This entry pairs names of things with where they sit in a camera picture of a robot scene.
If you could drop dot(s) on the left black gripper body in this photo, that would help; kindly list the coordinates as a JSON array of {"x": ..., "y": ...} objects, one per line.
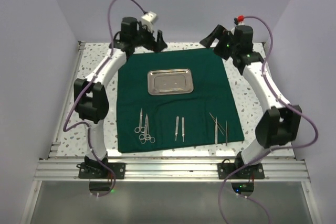
[{"x": 144, "y": 37}]

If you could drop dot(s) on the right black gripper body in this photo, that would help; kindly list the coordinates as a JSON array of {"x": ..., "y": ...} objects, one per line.
[{"x": 226, "y": 48}]

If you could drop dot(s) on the stainless steel instrument tray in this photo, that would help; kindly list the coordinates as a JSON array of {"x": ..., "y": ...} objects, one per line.
[{"x": 170, "y": 82}]

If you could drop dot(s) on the green surgical cloth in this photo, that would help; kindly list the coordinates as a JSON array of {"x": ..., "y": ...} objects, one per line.
[{"x": 211, "y": 94}]

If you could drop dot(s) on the broad steel tweezers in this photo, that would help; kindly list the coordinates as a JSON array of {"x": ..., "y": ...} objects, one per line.
[{"x": 216, "y": 131}]

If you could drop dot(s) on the thin steel tweezers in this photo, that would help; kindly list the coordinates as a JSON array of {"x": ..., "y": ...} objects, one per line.
[{"x": 219, "y": 127}]

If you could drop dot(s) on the steel scalpel handle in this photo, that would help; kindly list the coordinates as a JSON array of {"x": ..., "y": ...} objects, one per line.
[
  {"x": 176, "y": 127},
  {"x": 183, "y": 128}
]

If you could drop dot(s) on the steel ring-handled scissors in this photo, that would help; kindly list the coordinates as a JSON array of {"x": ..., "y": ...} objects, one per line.
[
  {"x": 140, "y": 128},
  {"x": 144, "y": 136}
]

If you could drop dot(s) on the steel forceps with ring handles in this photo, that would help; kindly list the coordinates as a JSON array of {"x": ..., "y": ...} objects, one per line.
[{"x": 146, "y": 124}]

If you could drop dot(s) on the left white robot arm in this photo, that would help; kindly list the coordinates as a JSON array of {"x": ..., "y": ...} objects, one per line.
[{"x": 90, "y": 97}]

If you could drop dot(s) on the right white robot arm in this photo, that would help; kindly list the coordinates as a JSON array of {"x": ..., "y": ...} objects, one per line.
[{"x": 279, "y": 125}]

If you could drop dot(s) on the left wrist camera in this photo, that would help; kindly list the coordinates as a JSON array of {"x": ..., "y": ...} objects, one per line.
[{"x": 148, "y": 20}]

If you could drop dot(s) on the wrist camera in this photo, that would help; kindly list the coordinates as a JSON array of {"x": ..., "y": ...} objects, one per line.
[
  {"x": 148, "y": 20},
  {"x": 239, "y": 24}
]

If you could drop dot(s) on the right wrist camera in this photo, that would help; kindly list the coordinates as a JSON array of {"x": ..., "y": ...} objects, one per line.
[{"x": 239, "y": 24}]

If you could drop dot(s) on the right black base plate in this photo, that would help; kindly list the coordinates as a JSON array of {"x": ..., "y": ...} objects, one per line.
[{"x": 249, "y": 172}]

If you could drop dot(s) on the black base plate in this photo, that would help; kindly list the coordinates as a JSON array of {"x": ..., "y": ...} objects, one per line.
[
  {"x": 115, "y": 170},
  {"x": 249, "y": 172}
]

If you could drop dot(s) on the aluminium rail frame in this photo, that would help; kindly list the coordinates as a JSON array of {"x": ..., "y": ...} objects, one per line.
[{"x": 286, "y": 191}]

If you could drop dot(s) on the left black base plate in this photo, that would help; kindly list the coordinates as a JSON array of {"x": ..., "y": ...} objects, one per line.
[{"x": 115, "y": 170}]

